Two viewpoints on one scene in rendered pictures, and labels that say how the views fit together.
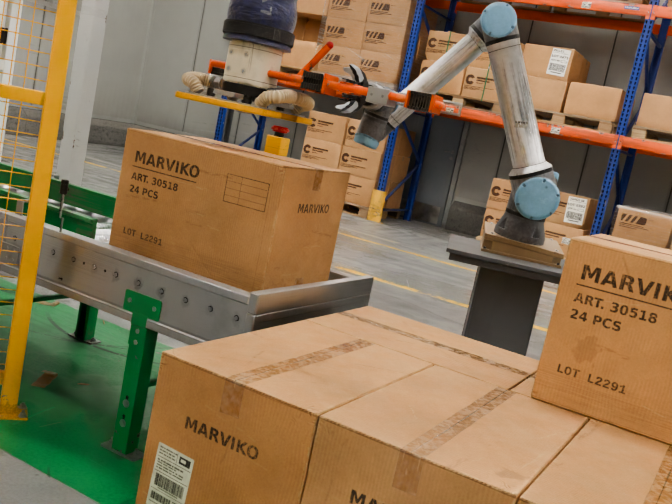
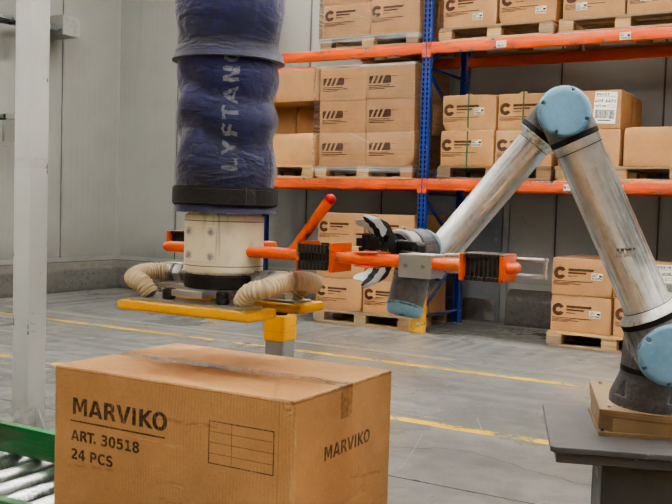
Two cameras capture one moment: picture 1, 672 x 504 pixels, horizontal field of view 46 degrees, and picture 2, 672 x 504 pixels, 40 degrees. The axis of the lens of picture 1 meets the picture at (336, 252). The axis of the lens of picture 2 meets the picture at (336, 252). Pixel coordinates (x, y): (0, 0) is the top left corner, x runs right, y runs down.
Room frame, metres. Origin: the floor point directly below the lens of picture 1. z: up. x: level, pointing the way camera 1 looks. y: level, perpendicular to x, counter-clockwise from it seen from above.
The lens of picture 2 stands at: (0.62, 0.04, 1.30)
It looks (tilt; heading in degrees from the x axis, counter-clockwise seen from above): 3 degrees down; 3
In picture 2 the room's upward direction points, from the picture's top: 2 degrees clockwise
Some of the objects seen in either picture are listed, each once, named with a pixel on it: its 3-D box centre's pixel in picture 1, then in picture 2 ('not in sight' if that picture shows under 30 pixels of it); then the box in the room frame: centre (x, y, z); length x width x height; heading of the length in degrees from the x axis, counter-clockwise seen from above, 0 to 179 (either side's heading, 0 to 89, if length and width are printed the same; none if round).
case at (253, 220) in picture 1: (229, 211); (223, 458); (2.56, 0.36, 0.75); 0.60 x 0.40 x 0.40; 63
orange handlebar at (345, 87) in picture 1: (323, 85); (330, 252); (2.59, 0.15, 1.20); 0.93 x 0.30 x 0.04; 63
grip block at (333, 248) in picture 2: (319, 83); (324, 256); (2.46, 0.15, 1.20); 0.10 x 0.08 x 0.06; 153
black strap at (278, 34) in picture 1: (259, 34); (226, 196); (2.58, 0.37, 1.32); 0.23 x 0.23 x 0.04
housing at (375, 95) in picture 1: (381, 96); (421, 265); (2.36, -0.04, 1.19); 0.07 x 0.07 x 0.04; 63
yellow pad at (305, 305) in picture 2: (262, 107); (248, 295); (2.66, 0.33, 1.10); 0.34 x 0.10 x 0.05; 63
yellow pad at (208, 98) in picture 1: (228, 99); (195, 301); (2.49, 0.42, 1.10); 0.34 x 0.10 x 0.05; 63
